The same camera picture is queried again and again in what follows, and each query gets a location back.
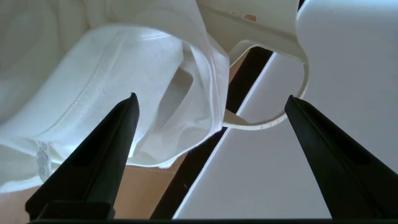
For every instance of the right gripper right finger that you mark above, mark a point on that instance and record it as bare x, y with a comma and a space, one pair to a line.
335, 186

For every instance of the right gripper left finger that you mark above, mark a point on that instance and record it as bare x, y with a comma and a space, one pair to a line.
65, 193

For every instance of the white garment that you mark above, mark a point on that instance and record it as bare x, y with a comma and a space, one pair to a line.
124, 68

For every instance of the white laundry basket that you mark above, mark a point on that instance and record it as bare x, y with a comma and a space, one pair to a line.
264, 28

